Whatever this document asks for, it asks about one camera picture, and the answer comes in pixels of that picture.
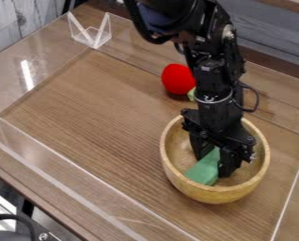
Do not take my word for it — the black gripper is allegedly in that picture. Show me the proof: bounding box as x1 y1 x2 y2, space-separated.
182 93 257 178

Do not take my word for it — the clear acrylic corner bracket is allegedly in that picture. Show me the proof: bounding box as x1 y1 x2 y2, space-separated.
67 12 113 49

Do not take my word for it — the black device with logo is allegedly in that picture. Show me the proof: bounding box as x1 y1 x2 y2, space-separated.
16 198 77 241

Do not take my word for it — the clear acrylic enclosure wall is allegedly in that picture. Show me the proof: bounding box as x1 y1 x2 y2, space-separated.
0 14 299 241

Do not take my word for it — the black cable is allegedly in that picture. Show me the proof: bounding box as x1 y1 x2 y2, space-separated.
0 214 36 241

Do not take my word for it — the green rectangular block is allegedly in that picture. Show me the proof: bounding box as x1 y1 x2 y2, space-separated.
185 147 221 186

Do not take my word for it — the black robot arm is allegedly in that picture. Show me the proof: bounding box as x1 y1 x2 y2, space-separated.
123 0 257 177

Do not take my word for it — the brown wooden bowl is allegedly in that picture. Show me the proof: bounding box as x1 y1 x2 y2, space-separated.
161 115 270 204

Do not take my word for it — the red toy strawberry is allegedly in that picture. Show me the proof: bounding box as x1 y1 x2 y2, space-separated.
161 63 197 99

